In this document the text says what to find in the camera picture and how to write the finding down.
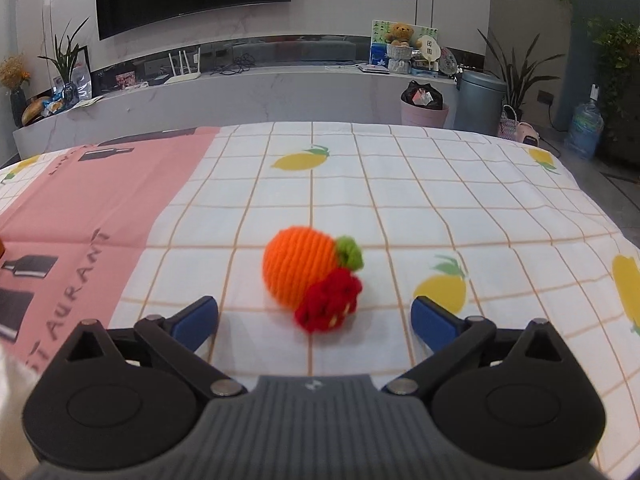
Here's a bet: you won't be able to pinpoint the potted long-leaf plant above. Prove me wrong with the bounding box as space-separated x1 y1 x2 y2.
477 27 564 122

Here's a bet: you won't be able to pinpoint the blue water jug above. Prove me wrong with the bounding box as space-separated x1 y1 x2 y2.
564 84 606 161

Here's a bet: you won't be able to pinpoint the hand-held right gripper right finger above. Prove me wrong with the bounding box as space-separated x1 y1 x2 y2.
380 295 577 396

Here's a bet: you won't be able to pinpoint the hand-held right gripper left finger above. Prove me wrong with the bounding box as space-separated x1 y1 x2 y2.
64 295 249 399

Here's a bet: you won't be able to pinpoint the dark blue vase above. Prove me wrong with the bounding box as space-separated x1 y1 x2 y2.
9 87 29 129

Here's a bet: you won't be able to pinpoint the lemon print checked tablecloth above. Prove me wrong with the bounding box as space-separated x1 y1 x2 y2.
0 120 640 480

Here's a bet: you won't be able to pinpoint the dried yellow flowers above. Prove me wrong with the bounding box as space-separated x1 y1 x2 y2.
0 54 31 92

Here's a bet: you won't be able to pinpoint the grey trash can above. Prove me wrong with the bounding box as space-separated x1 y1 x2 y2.
452 69 509 136

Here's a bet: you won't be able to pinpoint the green leafy plant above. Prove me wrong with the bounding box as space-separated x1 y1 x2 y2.
38 16 92 86

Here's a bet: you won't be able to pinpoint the small pink object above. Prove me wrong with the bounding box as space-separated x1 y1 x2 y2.
517 119 541 147

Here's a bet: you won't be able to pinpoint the pink woven bag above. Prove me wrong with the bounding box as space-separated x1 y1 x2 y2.
497 104 519 141

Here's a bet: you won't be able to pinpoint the cream fabric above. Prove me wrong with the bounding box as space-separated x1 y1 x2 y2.
0 344 37 463

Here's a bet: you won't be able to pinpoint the white marble television console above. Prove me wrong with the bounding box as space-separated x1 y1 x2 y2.
12 34 459 161

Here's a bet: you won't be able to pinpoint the round white hand fan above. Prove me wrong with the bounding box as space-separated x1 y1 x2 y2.
417 34 442 64

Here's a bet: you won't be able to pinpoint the black cables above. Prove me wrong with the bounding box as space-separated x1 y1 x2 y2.
219 52 256 76

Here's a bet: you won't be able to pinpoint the brown round loaf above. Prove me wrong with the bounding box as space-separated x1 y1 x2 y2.
22 95 51 126

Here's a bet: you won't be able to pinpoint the orange crochet fruit toy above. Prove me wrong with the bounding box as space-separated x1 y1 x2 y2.
262 226 365 335

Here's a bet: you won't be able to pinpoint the brown teddy bear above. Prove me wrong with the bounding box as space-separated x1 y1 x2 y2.
384 22 424 49

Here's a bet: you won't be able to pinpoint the pink bin with black bag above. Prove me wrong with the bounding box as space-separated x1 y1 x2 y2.
399 79 450 129

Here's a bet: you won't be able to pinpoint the green blue picture board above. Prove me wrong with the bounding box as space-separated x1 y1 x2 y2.
369 19 440 69

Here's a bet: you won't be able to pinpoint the white router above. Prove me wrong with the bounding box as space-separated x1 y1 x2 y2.
164 47 202 85

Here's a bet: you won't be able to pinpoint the large green bushy plant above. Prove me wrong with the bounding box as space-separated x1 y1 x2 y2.
587 17 640 137

